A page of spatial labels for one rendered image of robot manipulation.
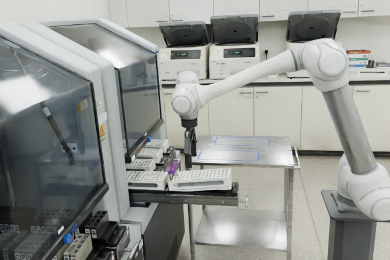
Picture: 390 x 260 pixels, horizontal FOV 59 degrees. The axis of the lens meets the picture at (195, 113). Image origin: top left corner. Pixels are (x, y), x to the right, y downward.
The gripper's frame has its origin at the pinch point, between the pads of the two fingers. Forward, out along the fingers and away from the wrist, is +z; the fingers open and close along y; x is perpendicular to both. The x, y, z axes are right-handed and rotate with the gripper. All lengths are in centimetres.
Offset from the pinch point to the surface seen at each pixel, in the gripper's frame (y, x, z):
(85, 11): 195, 141, -74
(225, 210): 67, -10, 67
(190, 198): -6.1, 0.0, 17.3
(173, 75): 230, 60, -2
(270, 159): 33, -38, 13
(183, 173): 2.7, 4.6, 9.0
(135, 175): 1.0, 28.7, 9.9
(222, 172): 1.3, -14.5, 6.7
